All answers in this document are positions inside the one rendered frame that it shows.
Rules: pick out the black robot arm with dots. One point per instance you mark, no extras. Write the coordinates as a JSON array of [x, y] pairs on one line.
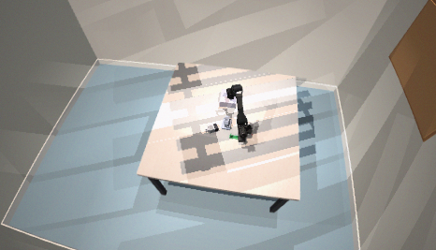
[[242, 121]]

